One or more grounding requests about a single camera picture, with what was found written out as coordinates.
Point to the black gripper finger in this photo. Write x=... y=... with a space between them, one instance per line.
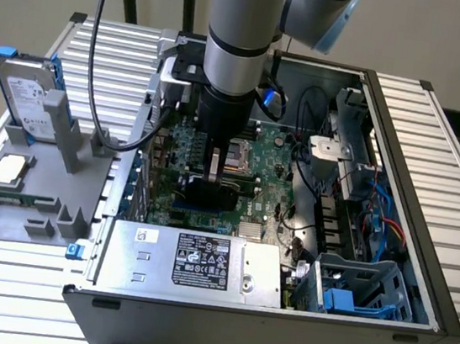
x=214 y=165

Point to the green graphics card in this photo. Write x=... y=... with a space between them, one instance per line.
x=218 y=198

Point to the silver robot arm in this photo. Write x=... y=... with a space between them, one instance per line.
x=239 y=33

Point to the CPU socket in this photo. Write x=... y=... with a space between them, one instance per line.
x=240 y=156

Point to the green motherboard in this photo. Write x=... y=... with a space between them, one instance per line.
x=274 y=161

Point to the round coin battery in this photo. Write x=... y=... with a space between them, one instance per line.
x=279 y=140

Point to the small silver heat sink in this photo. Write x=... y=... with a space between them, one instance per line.
x=251 y=231

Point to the silver power supply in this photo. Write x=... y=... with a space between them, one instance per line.
x=149 y=267

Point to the metal drive cage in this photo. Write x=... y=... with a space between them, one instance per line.
x=348 y=128

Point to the open black PC case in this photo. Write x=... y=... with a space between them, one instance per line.
x=192 y=328

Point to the blue case latch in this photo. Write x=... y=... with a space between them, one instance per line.
x=72 y=250

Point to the grey parts rack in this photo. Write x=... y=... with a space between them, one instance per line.
x=41 y=185

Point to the blue plastic disk carrier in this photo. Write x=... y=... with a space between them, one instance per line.
x=338 y=301

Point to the grey disk bay cage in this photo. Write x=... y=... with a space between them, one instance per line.
x=369 y=271

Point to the hard disk in blue carrier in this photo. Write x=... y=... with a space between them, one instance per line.
x=23 y=98

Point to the silver CPU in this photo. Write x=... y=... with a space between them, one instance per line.
x=10 y=168

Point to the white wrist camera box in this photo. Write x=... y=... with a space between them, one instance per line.
x=174 y=77

